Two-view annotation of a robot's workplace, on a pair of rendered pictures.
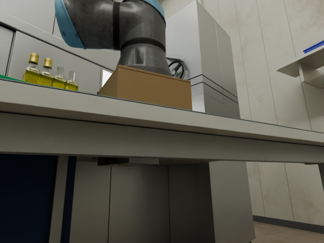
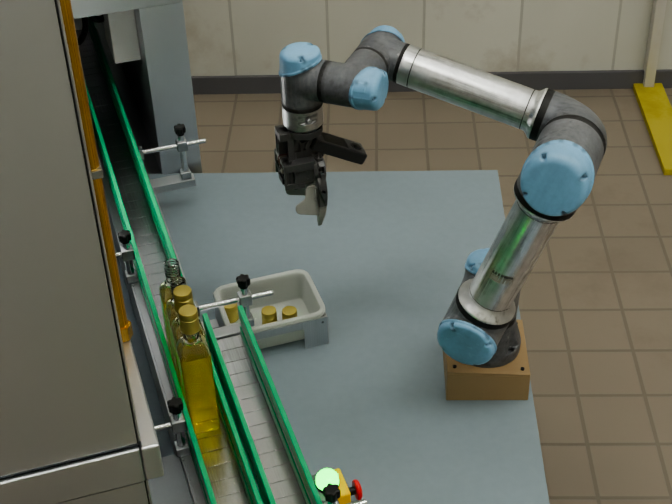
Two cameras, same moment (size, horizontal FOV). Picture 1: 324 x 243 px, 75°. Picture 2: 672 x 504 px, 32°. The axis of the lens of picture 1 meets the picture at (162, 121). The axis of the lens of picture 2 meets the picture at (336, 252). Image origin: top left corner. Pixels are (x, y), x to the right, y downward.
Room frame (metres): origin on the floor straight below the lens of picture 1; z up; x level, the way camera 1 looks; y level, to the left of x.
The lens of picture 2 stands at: (-0.25, 1.79, 2.49)
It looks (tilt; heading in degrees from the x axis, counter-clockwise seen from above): 37 degrees down; 302
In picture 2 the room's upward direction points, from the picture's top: 2 degrees counter-clockwise
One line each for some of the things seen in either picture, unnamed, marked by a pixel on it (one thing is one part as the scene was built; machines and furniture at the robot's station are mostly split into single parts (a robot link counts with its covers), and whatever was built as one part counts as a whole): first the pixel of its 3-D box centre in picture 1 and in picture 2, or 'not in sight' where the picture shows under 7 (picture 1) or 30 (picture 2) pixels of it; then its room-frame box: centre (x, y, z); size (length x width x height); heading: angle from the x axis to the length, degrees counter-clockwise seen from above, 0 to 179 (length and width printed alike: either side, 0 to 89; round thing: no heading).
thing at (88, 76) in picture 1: (95, 90); not in sight; (1.21, 0.41, 1.15); 0.90 x 0.03 x 0.34; 139
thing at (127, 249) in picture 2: not in sight; (118, 259); (1.25, 0.30, 0.94); 0.07 x 0.04 x 0.13; 49
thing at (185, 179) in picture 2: not in sight; (174, 166); (1.41, -0.12, 0.90); 0.17 x 0.05 x 0.23; 49
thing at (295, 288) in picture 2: not in sight; (270, 314); (0.95, 0.16, 0.80); 0.22 x 0.17 x 0.09; 49
